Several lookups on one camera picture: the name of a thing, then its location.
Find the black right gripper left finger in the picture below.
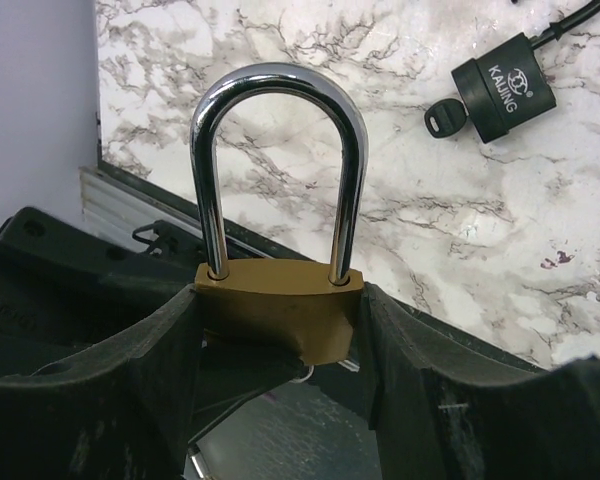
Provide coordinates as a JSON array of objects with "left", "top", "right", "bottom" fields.
[{"left": 0, "top": 285, "right": 202, "bottom": 479}]

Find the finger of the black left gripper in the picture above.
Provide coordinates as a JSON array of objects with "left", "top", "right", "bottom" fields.
[{"left": 0, "top": 205, "right": 311, "bottom": 451}]

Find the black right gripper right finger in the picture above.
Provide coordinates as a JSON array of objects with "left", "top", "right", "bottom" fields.
[{"left": 359, "top": 284, "right": 600, "bottom": 479}]

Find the brass padlock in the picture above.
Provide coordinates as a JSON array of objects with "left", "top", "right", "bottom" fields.
[{"left": 190, "top": 63, "right": 369, "bottom": 365}]

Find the black-headed key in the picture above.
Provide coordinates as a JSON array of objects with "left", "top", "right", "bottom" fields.
[{"left": 424, "top": 98, "right": 468, "bottom": 139}]

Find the black padlock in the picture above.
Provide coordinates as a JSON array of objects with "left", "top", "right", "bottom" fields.
[{"left": 451, "top": 1, "right": 600, "bottom": 143}]

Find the small silver key set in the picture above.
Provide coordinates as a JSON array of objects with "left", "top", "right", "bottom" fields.
[{"left": 185, "top": 361, "right": 379, "bottom": 479}]

